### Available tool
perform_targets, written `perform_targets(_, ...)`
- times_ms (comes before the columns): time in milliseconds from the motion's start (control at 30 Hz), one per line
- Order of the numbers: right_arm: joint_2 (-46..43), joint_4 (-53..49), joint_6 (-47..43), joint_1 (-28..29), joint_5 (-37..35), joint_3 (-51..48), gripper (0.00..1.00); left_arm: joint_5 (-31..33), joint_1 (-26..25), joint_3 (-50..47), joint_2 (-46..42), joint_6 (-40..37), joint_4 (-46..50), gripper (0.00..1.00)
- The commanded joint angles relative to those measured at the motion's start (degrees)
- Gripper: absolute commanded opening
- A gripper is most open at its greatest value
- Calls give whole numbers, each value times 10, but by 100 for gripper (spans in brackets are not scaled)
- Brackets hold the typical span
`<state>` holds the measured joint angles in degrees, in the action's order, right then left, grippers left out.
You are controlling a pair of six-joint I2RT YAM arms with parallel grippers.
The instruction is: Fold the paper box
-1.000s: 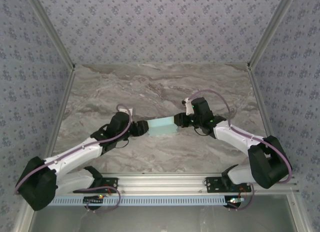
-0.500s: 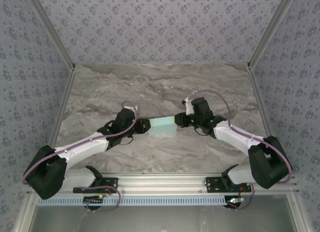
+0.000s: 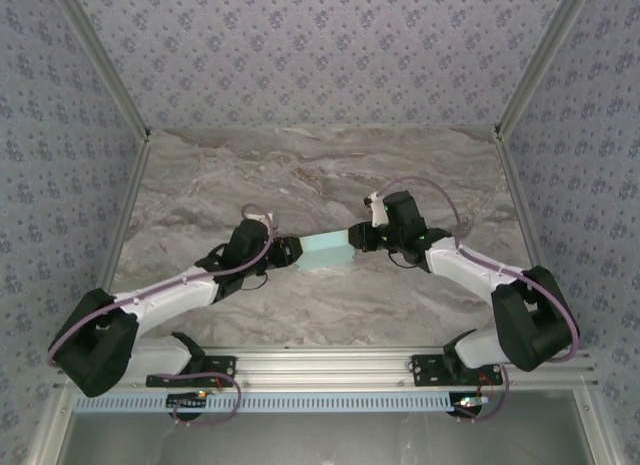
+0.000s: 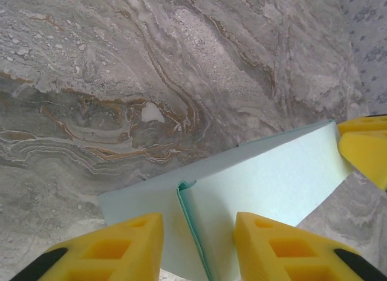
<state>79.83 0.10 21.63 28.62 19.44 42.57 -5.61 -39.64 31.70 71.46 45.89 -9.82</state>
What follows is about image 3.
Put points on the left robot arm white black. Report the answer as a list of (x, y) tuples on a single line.
[(170, 297)]

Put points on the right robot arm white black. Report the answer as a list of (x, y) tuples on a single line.
[(465, 267)]

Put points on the light blue paper box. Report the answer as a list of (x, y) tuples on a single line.
[(325, 250)]

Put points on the grey metal sheet panel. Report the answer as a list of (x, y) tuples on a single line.
[(325, 440)]

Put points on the aluminium frame leg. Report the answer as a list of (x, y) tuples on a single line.
[(593, 425), (50, 425)]

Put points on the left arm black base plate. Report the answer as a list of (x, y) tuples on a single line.
[(220, 367)]

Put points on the aluminium frame post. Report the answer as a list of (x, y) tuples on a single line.
[(100, 65), (545, 60)]

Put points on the small black circuit board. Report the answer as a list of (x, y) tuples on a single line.
[(187, 402), (467, 404)]

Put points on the aluminium table side rail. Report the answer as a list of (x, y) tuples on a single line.
[(525, 210), (135, 185)]

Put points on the aluminium frame cross rail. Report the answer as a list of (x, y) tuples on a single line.
[(325, 365)]

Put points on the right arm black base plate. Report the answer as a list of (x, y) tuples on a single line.
[(425, 370)]

